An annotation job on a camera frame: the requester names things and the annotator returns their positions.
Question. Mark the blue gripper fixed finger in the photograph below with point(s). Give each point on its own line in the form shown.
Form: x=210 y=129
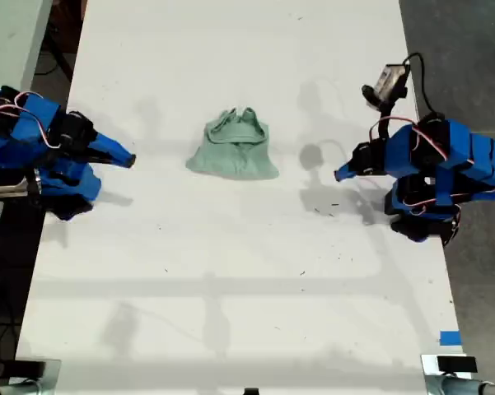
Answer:
x=113 y=147
x=348 y=168

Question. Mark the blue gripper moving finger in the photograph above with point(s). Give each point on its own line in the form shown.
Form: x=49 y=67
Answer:
x=107 y=161
x=350 y=177

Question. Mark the pale green t-shirt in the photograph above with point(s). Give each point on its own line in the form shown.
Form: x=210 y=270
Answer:
x=234 y=154

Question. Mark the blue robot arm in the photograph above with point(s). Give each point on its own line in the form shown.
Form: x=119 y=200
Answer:
x=449 y=164
x=33 y=164

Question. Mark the pale green side table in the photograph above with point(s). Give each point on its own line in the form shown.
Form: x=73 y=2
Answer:
x=6 y=41

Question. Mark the short blue tape strip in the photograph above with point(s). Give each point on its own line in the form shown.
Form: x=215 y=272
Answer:
x=450 y=338

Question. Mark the grey pipe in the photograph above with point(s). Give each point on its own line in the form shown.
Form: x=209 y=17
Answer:
x=12 y=388
x=461 y=387

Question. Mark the black camera stalk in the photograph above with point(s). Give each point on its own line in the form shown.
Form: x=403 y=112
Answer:
x=384 y=123

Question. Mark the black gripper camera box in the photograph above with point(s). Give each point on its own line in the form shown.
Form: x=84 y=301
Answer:
x=387 y=84
x=12 y=185

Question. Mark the metal bracket with black block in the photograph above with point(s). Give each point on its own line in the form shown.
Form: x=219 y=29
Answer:
x=33 y=368
x=453 y=364

